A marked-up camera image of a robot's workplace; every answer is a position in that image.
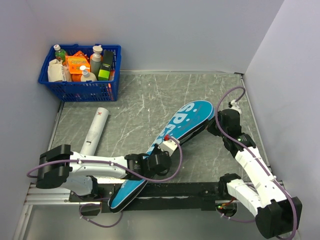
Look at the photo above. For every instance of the grey pump bottle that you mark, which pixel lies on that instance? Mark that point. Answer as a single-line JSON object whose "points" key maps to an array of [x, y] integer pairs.
{"points": [[96, 59]]}

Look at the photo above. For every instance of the green drink bottle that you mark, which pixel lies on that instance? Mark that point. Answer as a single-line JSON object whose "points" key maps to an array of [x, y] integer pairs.
{"points": [[60, 54]]}

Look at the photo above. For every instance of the aluminium rail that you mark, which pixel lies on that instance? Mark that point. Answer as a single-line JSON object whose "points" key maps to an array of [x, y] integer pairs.
{"points": [[60, 196]]}

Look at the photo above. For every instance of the orange snack packet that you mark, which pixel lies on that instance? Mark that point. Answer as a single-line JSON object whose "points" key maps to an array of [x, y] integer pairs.
{"points": [[74, 62]]}

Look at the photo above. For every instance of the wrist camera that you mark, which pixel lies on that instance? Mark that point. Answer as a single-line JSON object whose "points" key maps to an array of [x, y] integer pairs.
{"points": [[169, 144], [233, 105]]}

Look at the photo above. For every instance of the black green box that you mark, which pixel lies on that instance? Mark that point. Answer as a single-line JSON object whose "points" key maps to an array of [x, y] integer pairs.
{"points": [[106, 66]]}

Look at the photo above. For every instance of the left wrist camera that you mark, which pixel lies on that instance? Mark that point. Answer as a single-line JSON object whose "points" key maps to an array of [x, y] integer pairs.
{"points": [[169, 144]]}

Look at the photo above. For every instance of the white shuttlecock tube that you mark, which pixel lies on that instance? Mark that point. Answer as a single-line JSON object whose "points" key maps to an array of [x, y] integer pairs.
{"points": [[93, 136]]}

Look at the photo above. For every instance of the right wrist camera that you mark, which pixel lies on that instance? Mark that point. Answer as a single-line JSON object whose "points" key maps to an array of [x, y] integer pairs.
{"points": [[233, 105]]}

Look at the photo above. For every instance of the blue plastic basket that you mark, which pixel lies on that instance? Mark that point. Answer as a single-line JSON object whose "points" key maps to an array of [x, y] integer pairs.
{"points": [[97, 91]]}

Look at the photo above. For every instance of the beige cloth bag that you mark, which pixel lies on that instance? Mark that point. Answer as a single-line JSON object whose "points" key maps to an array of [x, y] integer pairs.
{"points": [[57, 72]]}

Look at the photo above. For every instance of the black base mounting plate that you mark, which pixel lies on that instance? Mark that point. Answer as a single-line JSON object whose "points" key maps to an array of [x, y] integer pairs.
{"points": [[179, 196]]}

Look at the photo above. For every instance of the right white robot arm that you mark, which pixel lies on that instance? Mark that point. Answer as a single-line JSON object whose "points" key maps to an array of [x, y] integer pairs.
{"points": [[275, 212]]}

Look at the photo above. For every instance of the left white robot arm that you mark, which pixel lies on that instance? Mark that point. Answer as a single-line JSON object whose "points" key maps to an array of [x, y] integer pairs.
{"points": [[61, 167]]}

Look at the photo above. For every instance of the beige pump bottle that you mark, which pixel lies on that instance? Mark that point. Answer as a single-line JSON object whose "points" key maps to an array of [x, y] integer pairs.
{"points": [[86, 74]]}

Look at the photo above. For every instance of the blue racket cover bag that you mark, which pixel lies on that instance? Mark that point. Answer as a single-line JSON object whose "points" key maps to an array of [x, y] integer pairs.
{"points": [[187, 122]]}

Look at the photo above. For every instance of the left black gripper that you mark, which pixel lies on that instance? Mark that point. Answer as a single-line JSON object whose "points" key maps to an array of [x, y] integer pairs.
{"points": [[155, 149]]}

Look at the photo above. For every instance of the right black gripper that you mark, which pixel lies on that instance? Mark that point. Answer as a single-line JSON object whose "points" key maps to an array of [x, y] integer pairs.
{"points": [[210, 127]]}

